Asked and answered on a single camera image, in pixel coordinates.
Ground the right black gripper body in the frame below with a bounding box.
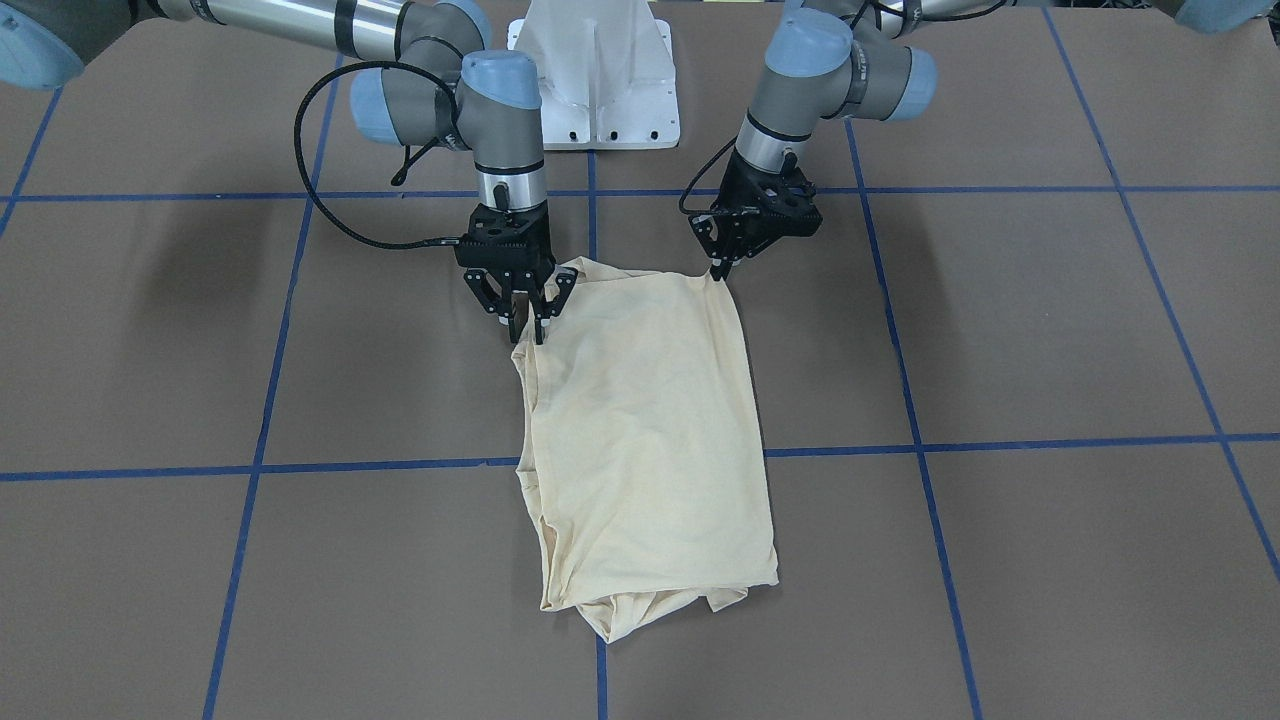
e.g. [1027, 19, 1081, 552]
[454, 202, 556, 290]

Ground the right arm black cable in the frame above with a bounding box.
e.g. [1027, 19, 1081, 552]
[293, 60, 471, 251]

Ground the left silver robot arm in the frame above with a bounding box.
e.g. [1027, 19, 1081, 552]
[684, 1, 1001, 281]

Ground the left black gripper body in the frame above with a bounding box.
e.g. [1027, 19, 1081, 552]
[712, 150, 823, 241]

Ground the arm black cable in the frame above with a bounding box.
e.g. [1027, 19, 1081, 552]
[293, 60, 471, 251]
[678, 138, 741, 219]

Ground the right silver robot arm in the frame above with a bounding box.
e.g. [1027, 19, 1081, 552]
[1, 1, 577, 343]

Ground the beige long-sleeve graphic shirt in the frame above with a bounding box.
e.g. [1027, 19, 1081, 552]
[512, 258, 780, 643]

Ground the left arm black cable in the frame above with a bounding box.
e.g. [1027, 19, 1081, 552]
[678, 138, 741, 219]

